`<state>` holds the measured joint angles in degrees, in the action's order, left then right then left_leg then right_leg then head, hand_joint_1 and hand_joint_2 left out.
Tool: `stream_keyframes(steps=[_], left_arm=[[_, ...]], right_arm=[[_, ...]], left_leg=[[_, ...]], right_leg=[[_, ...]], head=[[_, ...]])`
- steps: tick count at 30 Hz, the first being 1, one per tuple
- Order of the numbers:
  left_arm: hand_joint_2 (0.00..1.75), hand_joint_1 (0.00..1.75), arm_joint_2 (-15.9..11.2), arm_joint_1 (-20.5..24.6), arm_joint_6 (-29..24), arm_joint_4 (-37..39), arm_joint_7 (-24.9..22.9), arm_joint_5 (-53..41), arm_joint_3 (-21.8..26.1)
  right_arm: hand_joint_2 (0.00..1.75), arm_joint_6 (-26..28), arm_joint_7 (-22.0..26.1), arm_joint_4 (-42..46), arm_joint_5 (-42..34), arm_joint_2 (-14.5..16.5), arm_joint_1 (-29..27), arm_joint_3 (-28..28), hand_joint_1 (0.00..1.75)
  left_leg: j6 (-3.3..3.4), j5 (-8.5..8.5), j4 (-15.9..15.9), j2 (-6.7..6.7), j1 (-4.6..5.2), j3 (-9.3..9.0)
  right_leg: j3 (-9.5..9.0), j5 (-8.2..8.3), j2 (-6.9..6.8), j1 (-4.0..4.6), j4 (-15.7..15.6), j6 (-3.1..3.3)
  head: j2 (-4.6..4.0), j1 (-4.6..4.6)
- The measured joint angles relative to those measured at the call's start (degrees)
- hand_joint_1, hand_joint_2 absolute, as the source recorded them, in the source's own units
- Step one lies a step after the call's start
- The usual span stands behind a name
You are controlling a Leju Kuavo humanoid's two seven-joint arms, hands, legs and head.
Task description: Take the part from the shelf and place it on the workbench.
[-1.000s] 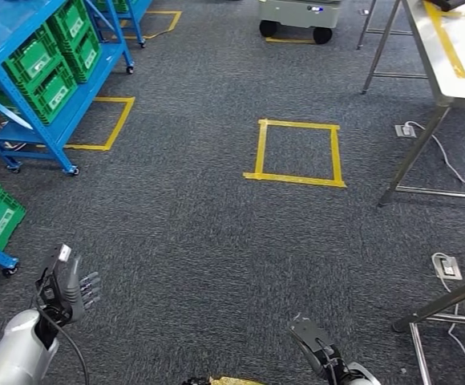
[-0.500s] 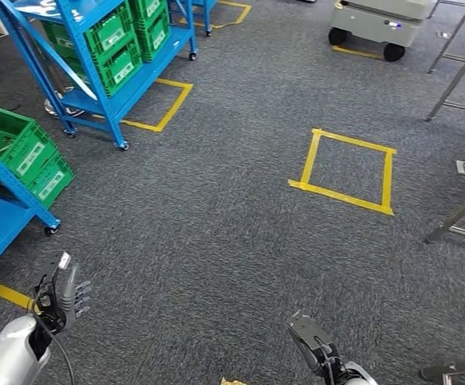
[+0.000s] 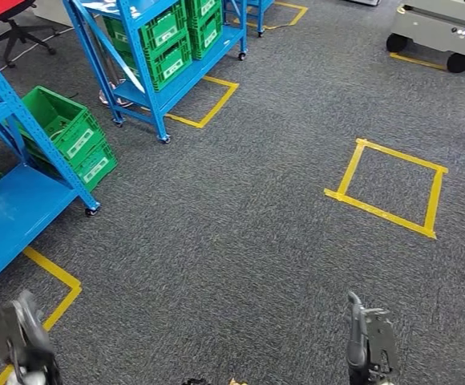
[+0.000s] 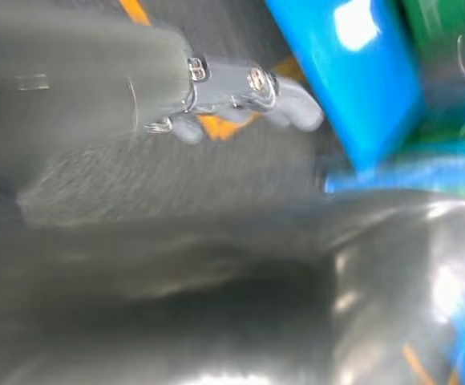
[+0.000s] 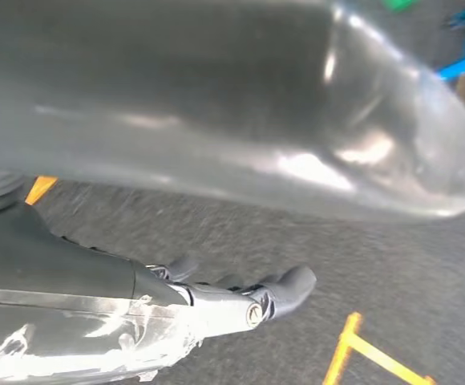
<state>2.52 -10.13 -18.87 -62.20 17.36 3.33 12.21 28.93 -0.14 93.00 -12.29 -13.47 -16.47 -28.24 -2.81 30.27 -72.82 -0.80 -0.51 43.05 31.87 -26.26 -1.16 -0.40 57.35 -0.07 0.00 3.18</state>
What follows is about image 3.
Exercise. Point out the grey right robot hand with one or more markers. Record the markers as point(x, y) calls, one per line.
point(370, 345)

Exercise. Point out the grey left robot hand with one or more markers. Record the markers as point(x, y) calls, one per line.
point(23, 335)

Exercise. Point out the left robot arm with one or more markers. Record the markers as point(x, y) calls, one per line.
point(26, 378)

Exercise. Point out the blue metal shelf rack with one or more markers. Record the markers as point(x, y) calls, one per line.
point(12, 212)
point(260, 16)
point(184, 79)

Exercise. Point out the pale round part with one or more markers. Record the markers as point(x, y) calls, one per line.
point(114, 98)

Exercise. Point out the yellow floor tape square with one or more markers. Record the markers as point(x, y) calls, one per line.
point(216, 106)
point(292, 18)
point(349, 172)

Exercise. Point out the black office chair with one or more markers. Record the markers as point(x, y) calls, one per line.
point(16, 29)

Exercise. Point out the grey wheeled mobile robot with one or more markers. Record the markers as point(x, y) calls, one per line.
point(441, 26)

